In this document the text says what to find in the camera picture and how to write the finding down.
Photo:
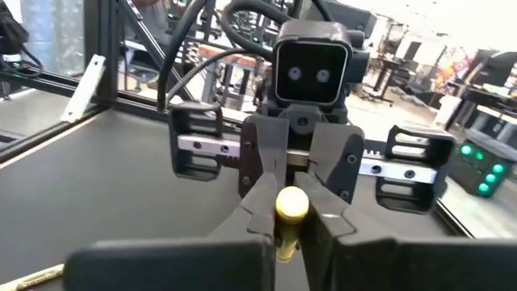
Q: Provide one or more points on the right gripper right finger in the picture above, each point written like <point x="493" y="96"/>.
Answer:
<point x="404" y="266"/>

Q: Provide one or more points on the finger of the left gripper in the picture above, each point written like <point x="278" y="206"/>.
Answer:
<point x="337" y="161"/>
<point x="262" y="149"/>

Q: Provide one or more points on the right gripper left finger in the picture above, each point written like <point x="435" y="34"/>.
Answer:
<point x="182" y="266"/>

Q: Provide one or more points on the yellow crayon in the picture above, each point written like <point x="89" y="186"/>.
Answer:
<point x="36" y="279"/>
<point x="291" y="204"/>

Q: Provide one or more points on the white box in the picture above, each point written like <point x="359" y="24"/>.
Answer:
<point x="450" y="109"/>

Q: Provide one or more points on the black box with green light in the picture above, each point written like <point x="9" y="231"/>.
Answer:
<point x="480" y="165"/>

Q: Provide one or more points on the wooden workbench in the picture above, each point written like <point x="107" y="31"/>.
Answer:
<point x="234" y="54"/>

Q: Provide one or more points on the colourful cloth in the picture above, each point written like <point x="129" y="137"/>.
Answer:
<point x="454" y="70"/>

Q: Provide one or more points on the black monitor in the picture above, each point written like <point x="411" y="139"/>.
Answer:
<point x="497" y="66"/>

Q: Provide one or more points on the translucent plastic curtain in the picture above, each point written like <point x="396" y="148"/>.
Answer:
<point x="52" y="32"/>

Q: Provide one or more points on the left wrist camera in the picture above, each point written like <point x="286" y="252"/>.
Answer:
<point x="311" y="72"/>

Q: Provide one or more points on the silver aluminium bracket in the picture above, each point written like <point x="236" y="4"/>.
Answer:
<point x="82" y="91"/>

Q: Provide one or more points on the black aluminium table frame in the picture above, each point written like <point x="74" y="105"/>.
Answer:
<point x="99" y="40"/>

